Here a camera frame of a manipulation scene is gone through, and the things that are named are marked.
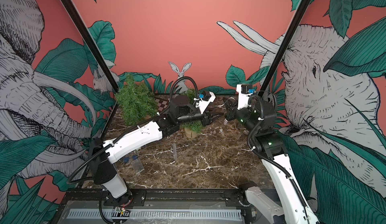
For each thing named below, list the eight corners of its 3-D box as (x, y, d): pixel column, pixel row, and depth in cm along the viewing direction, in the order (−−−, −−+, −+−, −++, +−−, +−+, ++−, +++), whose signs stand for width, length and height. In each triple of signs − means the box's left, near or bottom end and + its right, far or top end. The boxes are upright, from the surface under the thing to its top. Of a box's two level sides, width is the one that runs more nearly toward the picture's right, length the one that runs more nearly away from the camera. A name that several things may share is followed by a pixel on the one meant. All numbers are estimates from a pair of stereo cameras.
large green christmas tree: (126, 127, 103) (103, 93, 77) (143, 110, 113) (128, 75, 87) (147, 139, 97) (129, 106, 71) (163, 120, 107) (153, 85, 81)
